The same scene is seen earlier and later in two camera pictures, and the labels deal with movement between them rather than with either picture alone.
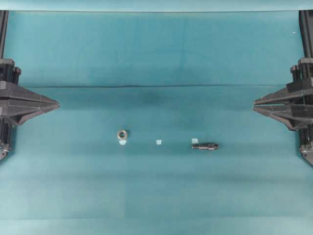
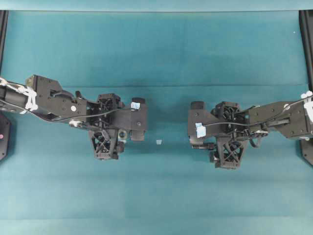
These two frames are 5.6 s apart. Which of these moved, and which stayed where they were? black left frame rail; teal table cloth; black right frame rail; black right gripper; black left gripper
Moved: black right gripper; black left gripper
Stayed: black right frame rail; black left frame rail; teal table cloth
